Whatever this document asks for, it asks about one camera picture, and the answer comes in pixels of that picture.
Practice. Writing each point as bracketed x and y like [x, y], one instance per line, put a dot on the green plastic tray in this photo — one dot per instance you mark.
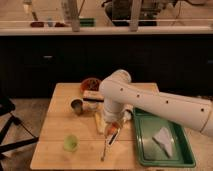
[150, 153]

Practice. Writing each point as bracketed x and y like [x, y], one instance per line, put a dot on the orange apple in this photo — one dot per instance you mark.
[113, 127]

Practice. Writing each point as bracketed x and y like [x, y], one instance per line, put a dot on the orange bowl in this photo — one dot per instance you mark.
[91, 84]

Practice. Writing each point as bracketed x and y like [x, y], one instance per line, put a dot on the metal fork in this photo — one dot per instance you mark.
[104, 148]

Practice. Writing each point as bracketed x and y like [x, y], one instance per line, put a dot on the black stand legs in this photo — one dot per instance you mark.
[7, 141]

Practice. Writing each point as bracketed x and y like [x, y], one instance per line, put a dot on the white black-striped box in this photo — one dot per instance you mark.
[92, 96]

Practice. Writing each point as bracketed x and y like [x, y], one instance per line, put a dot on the cream handled utensil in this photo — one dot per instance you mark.
[99, 123]

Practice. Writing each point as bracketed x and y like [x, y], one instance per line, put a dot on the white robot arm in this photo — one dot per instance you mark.
[190, 112]

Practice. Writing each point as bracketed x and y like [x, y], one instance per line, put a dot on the metal cup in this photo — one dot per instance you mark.
[77, 106]

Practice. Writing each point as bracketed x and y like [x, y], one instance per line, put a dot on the white folded cloth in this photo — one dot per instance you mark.
[163, 139]

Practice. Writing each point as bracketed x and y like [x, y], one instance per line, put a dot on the green plastic cup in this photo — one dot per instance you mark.
[70, 143]

